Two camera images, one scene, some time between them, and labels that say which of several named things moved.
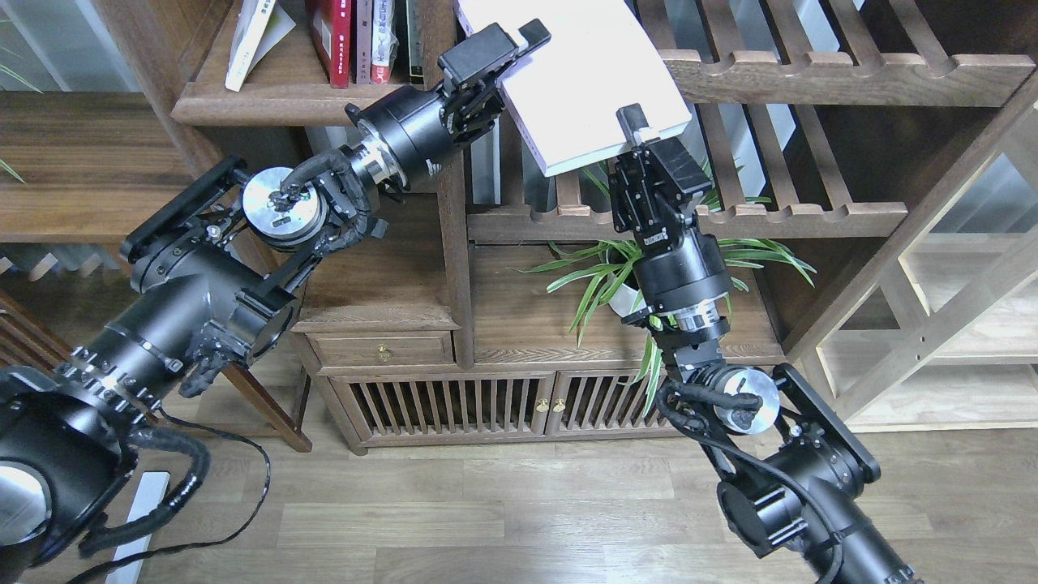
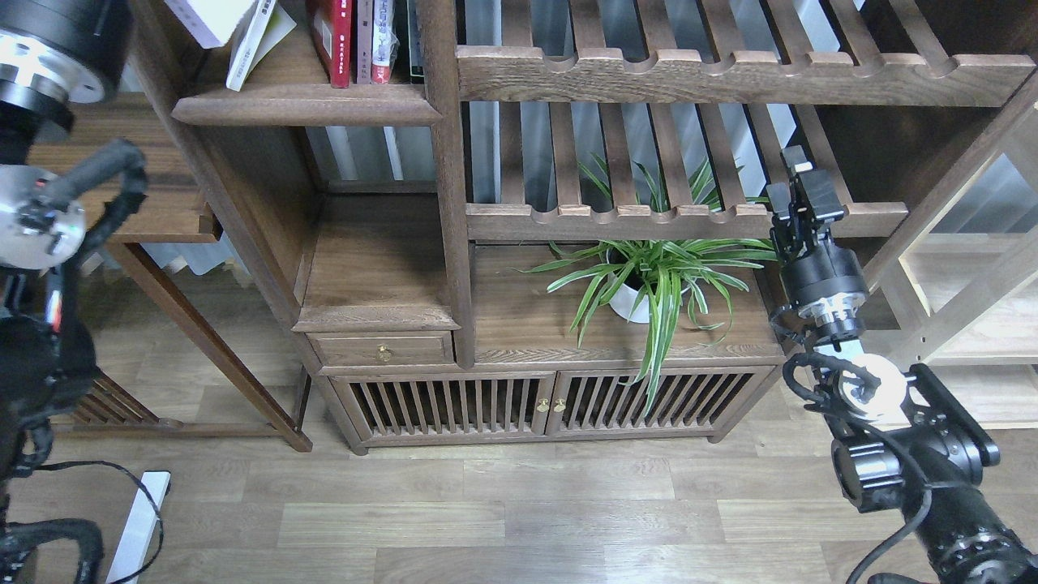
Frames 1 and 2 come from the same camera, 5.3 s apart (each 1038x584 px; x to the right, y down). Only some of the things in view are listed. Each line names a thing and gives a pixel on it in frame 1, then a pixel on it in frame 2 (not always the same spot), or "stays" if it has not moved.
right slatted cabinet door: x=604 y=401 stays
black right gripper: x=650 y=184 → x=801 y=211
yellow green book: x=262 y=24 stays
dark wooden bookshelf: x=600 y=195 stays
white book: x=566 y=90 → x=212 y=23
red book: x=329 y=23 stays
